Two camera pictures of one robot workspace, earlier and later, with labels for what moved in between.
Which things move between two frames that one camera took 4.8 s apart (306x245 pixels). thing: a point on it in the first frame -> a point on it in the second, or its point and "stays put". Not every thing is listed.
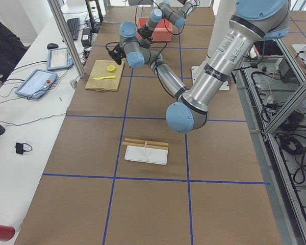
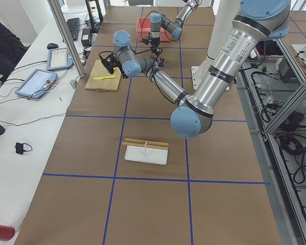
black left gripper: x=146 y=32 -> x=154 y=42
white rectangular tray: x=148 y=154 stays put
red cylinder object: x=1 y=233 stays put
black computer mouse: x=52 y=46 stays put
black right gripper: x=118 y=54 -> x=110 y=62
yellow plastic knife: x=101 y=78 stays put
